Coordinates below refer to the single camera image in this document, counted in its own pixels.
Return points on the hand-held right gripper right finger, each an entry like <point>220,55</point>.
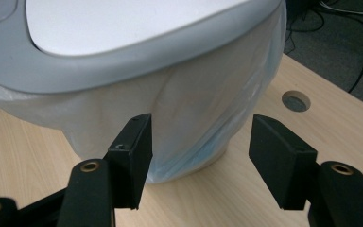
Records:
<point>280,164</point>

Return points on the white and grey pedal trash can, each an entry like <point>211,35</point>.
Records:
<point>107,69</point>

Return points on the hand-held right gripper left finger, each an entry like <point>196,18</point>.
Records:
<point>132,164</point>

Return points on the clear plastic bin liner bag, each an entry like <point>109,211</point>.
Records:
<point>201,110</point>

